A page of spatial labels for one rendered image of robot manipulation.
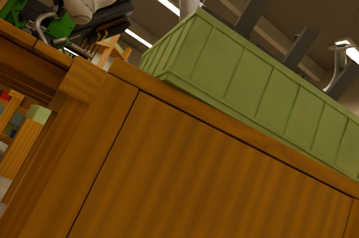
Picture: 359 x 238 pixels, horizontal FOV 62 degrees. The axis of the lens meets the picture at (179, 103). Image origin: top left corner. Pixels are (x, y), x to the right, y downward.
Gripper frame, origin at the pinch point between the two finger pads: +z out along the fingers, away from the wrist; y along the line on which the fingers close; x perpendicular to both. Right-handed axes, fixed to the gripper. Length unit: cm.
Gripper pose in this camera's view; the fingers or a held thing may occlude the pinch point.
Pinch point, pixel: (56, 12)
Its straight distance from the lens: 185.7
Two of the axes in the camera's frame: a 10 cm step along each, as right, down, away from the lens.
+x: -7.7, 2.7, -5.8
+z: -5.1, 2.9, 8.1
